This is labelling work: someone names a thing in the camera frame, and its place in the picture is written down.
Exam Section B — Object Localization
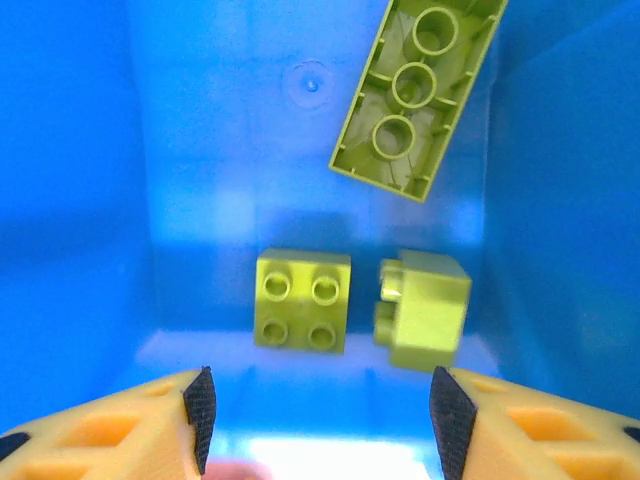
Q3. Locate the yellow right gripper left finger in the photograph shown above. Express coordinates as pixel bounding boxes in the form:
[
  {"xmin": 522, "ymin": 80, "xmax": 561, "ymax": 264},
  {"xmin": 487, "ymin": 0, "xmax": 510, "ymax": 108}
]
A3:
[{"xmin": 0, "ymin": 366, "xmax": 217, "ymax": 480}]

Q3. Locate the green two-by-two lego brick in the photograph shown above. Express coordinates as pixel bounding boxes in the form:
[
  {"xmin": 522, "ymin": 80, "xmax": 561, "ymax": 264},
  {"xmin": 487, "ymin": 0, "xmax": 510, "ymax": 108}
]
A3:
[
  {"xmin": 372, "ymin": 248, "xmax": 474, "ymax": 374},
  {"xmin": 253, "ymin": 248, "xmax": 352, "ymax": 355}
]

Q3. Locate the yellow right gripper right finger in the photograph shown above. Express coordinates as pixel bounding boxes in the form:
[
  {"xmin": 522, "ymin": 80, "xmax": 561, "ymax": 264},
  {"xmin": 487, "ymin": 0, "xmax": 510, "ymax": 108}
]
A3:
[{"xmin": 430, "ymin": 365, "xmax": 640, "ymax": 480}]

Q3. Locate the green long lego brick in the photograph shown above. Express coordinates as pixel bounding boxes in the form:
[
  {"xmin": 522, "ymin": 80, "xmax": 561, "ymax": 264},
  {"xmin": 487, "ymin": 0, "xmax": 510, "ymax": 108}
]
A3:
[{"xmin": 328, "ymin": 0, "xmax": 510, "ymax": 204}]

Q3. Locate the blue two-compartment plastic bin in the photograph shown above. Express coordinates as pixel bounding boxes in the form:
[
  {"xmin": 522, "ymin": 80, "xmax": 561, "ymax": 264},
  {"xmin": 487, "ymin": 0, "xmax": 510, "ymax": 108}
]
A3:
[{"xmin": 0, "ymin": 0, "xmax": 640, "ymax": 480}]

